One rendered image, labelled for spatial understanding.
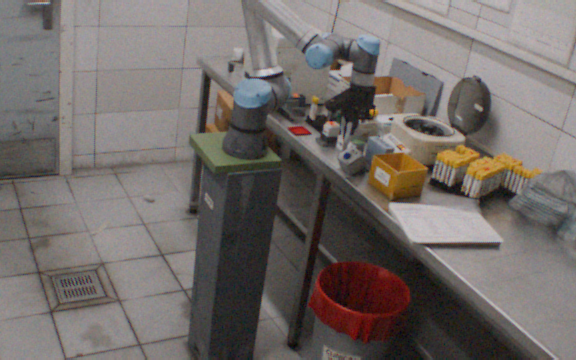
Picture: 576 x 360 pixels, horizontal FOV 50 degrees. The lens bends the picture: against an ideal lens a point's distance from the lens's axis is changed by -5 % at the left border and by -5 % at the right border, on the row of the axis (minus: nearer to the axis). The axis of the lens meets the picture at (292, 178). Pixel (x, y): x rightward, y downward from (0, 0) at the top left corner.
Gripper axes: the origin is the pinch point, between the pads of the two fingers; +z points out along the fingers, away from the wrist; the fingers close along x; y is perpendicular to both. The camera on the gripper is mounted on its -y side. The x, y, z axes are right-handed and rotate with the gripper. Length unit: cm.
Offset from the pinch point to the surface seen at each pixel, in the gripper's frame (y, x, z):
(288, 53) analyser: 9, 61, -11
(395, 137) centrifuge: 32.1, 12.8, 5.9
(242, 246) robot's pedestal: -28, 7, 41
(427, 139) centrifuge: 34.5, -1.8, 0.4
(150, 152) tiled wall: -4, 192, 92
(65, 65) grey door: -58, 185, 33
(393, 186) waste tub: 7.4, -20.6, 6.8
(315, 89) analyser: 25, 61, 5
